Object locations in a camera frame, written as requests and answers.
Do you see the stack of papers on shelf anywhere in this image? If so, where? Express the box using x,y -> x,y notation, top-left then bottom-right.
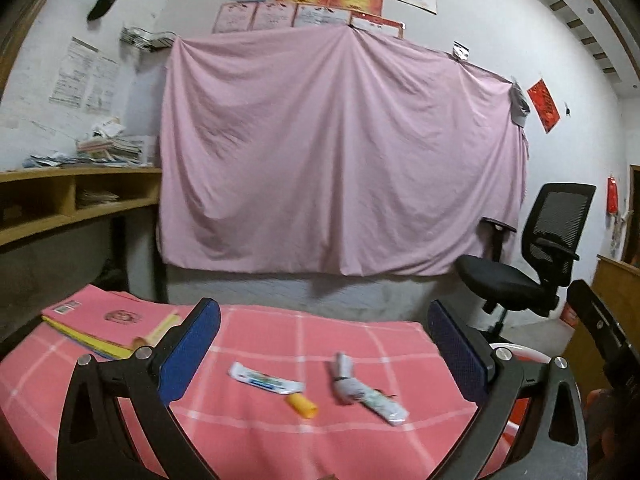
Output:
23,117 -> 154,169

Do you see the paper calendar sheet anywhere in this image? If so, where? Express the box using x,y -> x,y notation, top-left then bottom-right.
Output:
85,56 -> 119,115
49,37 -> 99,108

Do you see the paper calendar sheet left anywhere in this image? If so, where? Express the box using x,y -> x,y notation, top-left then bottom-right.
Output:
49,37 -> 99,108

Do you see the red white trash bin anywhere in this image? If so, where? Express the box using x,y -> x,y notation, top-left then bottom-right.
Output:
484,342 -> 551,474

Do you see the red paper wall decoration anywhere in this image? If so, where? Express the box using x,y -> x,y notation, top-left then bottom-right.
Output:
527,78 -> 560,133

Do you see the person right hand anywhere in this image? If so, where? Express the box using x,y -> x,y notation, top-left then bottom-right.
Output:
584,389 -> 639,479

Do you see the white tube wrapper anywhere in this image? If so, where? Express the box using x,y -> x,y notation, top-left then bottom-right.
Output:
330,352 -> 409,426

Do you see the red hanging ornament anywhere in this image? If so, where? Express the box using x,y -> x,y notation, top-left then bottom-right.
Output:
606,174 -> 620,216

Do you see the white blue sachet wrapper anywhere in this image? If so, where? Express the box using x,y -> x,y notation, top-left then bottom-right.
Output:
228,362 -> 305,396

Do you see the pink book on top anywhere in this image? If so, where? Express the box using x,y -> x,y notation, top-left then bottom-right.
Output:
41,285 -> 180,352

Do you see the pink hanging sheet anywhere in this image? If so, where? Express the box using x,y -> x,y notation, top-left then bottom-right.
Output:
158,26 -> 527,276

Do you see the wire wall rack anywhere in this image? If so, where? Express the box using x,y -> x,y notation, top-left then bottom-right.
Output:
119,27 -> 177,52

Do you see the black office chair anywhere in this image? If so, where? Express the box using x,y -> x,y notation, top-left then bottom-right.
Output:
454,183 -> 597,341

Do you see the pink checked tablecloth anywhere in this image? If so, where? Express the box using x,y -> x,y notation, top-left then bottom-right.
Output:
0,302 -> 532,480

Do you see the wooden wall shelf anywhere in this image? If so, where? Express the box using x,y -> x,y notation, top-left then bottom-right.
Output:
1,166 -> 162,246

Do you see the wooden cabinet right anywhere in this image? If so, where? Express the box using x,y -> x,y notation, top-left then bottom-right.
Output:
563,256 -> 639,396

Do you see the yellow small tube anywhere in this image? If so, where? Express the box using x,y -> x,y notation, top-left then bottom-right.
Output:
285,392 -> 318,419

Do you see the black cap on wall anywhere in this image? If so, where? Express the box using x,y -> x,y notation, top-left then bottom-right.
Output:
87,0 -> 117,22

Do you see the yellow blue book below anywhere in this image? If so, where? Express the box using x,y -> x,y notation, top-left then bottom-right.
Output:
41,315 -> 134,360

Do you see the paper calendar sheet right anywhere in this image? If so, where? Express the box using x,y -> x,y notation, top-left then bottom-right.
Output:
85,56 -> 119,115

